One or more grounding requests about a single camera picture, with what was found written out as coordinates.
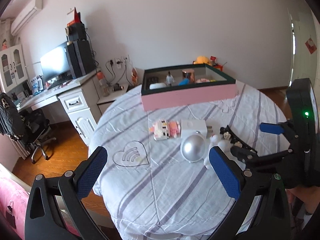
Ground copper candle jar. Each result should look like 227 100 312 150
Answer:
182 69 195 83

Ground red box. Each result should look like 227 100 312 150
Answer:
210 55 224 72

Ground wall outlet with cables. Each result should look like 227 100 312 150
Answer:
106 54 132 70

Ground white air conditioner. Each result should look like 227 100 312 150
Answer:
10 0 43 36

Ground person's right forearm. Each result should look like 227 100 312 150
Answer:
286 186 320 215

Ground small glass perfume bottle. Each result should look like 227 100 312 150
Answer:
165 71 175 87

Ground white radiator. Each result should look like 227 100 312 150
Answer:
11 135 28 159

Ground blue white box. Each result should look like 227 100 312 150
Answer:
30 76 43 94

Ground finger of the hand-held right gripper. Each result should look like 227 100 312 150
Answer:
230 145 300 171
259 121 298 143

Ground red door decoration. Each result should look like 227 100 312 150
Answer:
305 37 317 54

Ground pink bedspread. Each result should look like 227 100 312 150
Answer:
0 164 83 240

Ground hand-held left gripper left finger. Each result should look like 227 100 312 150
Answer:
24 146 108 240

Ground dark jacket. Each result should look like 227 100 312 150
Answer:
0 92 25 137

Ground white figurine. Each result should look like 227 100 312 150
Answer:
204 134 247 170

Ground black hair clip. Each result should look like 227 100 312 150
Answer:
219 125 258 155

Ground white glass-door cabinet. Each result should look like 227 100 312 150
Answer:
0 44 28 93

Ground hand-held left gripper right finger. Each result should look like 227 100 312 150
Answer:
209 146 292 240

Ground clear heart coaster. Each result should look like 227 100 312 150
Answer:
112 141 150 167

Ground pink block toy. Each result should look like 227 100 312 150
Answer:
149 120 181 141

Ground black box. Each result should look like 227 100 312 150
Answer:
66 21 87 42

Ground white desk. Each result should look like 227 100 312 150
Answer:
16 70 103 145

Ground clear bottle orange cap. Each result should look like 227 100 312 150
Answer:
97 70 110 97

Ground white nightstand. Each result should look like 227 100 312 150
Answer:
97 84 130 115

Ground pink storage box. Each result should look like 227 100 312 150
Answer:
141 64 237 112

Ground black computer monitor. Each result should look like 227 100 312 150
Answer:
40 41 72 83

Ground silver ball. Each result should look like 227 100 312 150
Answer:
180 134 207 163

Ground red desk calendar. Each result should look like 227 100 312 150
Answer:
67 7 82 24

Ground yellow plush toy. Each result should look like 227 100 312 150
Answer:
192 56 215 67

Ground black office chair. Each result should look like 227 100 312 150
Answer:
0 92 57 164

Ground black computer tower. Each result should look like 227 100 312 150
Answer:
66 40 97 78

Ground white charger plug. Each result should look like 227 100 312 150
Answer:
180 119 213 139

